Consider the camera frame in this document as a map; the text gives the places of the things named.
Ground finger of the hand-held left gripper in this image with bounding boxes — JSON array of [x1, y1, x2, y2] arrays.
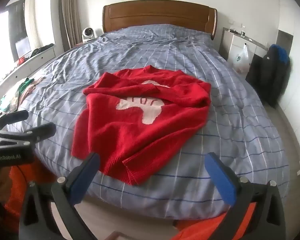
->
[[0, 110, 29, 130], [0, 122, 57, 153]]

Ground window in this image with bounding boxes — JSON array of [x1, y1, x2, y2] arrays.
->
[[0, 0, 28, 80]]

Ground wooden headboard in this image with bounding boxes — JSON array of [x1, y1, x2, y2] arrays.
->
[[102, 3, 217, 40]]

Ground person's left hand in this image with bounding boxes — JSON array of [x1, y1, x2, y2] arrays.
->
[[0, 167, 13, 198]]

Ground black and blue jacket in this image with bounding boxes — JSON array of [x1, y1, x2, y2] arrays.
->
[[245, 44, 292, 108]]

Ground white dresser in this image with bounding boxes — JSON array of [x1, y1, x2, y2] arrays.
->
[[222, 27, 268, 74]]

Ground green garment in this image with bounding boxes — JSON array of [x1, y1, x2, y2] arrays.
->
[[17, 78, 34, 93]]

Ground sheer white curtain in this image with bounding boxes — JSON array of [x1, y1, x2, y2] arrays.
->
[[24, 0, 39, 46]]

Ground pile of clothes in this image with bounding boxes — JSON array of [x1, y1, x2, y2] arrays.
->
[[19, 77, 46, 103]]

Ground beige curtain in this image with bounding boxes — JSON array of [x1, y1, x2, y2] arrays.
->
[[59, 0, 82, 50]]

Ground white window bench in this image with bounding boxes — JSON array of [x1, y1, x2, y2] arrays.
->
[[0, 44, 57, 110]]

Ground white plastic bag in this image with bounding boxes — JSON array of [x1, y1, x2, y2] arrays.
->
[[234, 43, 249, 74]]

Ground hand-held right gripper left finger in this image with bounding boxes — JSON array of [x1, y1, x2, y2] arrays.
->
[[19, 152, 101, 240]]

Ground bed with grey checked duvet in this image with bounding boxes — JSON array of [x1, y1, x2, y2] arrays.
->
[[5, 24, 290, 220]]

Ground dark clothes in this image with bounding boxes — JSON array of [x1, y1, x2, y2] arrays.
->
[[30, 44, 54, 57]]

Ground patterned garment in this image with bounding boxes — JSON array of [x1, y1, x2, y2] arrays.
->
[[0, 93, 21, 113]]

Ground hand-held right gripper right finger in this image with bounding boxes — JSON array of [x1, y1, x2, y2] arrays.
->
[[204, 152, 290, 240]]

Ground person's orange clothing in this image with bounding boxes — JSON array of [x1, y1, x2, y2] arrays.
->
[[0, 160, 258, 240]]

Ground red knitted sweater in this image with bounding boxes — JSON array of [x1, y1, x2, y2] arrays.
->
[[71, 65, 212, 186]]

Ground small white fan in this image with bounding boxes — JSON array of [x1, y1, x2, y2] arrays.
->
[[82, 27, 95, 42]]

